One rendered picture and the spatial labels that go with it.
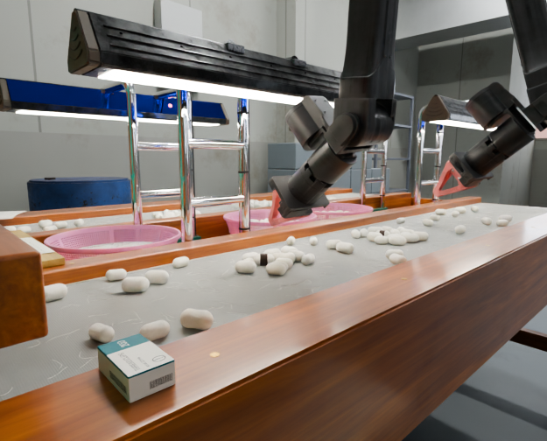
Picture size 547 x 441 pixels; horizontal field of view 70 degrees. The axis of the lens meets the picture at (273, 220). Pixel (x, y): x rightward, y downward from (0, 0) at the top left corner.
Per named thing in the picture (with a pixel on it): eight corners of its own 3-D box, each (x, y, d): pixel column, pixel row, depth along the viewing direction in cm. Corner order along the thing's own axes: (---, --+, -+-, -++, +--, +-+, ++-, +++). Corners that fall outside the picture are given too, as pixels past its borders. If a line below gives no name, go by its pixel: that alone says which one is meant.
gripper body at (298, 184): (265, 183, 64) (291, 153, 59) (306, 180, 71) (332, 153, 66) (283, 215, 62) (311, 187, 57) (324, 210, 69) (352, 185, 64)
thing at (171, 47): (379, 108, 88) (381, 74, 87) (87, 63, 46) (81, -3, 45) (350, 112, 94) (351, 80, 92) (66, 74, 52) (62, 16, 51)
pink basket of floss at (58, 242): (196, 263, 96) (195, 225, 95) (155, 302, 70) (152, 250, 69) (93, 261, 99) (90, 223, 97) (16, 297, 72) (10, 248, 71)
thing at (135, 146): (201, 249, 111) (197, 85, 104) (132, 262, 97) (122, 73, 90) (169, 240, 124) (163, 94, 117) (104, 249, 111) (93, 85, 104)
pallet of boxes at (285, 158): (330, 239, 459) (333, 146, 442) (387, 248, 410) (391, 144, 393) (266, 255, 382) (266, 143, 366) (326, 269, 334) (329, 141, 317)
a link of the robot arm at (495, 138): (536, 134, 66) (544, 135, 70) (508, 105, 69) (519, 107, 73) (499, 161, 71) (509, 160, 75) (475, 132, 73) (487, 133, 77)
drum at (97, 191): (117, 290, 278) (110, 174, 265) (153, 313, 238) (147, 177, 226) (29, 311, 241) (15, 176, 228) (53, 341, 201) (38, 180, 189)
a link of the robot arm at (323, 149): (346, 160, 55) (368, 158, 59) (320, 123, 57) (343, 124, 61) (316, 189, 59) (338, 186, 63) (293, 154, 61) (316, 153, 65)
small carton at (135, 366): (176, 384, 29) (175, 359, 29) (129, 404, 27) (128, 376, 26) (141, 354, 33) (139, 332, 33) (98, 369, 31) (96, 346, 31)
